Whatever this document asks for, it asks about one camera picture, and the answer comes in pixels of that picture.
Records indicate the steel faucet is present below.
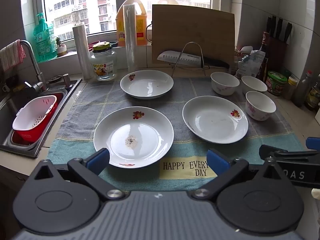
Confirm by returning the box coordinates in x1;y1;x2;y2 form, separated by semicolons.
19;40;50;93

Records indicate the tall clear wrap roll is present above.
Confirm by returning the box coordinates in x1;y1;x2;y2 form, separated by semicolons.
123;4;138;73

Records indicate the small yellow cap bottle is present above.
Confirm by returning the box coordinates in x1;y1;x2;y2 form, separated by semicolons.
283;76;298;100

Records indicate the green detergent pump bottle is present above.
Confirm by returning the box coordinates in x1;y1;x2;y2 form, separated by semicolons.
33;12;58;62

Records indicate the cleaver with black handle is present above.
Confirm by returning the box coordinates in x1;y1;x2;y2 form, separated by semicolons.
157;51;230;69

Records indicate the amber oil jug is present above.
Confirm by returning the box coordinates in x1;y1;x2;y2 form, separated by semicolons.
116;0;148;47

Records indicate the wooden cutting board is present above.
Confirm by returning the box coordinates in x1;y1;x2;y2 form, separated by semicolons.
151;4;235;68

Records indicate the white plastic colander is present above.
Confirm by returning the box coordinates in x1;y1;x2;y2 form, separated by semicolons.
12;95;58;137

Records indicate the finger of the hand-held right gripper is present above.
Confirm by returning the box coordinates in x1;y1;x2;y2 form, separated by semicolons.
259;144;320;161
306;137;320;150

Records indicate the white printed plastic bag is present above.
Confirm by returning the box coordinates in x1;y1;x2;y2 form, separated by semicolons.
237;50;266;78

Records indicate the glass jar yellow lid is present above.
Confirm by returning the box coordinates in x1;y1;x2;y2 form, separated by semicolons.
89;41;118;81

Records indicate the white fruit-print plate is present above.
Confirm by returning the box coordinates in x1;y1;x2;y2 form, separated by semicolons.
182;95;249;144
94;106;174;169
120;70;174;99

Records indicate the wire board rack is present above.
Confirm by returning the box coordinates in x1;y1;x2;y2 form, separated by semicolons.
171;42;210;77

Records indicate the red cap bottle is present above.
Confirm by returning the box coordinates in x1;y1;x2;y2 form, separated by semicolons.
293;70;313;107

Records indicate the white floral bowl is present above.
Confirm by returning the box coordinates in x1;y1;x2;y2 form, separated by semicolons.
210;72;240;96
241;76;268;95
245;91;277;121

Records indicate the window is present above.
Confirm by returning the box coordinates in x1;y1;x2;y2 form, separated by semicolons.
35;0;220;50

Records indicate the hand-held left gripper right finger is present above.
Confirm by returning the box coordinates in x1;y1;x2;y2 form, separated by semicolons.
191;148;288;201

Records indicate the yellow label oil bottle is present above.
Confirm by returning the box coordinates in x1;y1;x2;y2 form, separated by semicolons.
304;74;320;112

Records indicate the green lid sauce jar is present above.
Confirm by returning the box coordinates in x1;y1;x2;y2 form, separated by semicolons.
265;71;288;96

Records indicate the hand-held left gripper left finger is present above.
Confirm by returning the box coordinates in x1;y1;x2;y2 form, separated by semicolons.
32;148;125;201

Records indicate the pink striped dishcloth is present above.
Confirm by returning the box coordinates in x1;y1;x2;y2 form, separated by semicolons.
0;39;27;73

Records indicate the grey teal checked dish mat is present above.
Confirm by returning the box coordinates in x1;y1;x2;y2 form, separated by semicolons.
47;76;313;193

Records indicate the white plastic bag roll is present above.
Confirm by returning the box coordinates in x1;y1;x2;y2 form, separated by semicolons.
72;22;91;80

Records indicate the dark knife block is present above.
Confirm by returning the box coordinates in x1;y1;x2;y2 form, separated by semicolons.
266;36;288;75

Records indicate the stainless steel sink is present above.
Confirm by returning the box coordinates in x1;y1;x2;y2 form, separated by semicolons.
0;76;83;158

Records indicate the small potted plant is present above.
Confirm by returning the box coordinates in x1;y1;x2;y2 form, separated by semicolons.
55;37;68;57

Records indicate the red white packet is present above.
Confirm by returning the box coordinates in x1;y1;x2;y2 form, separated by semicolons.
235;45;253;60

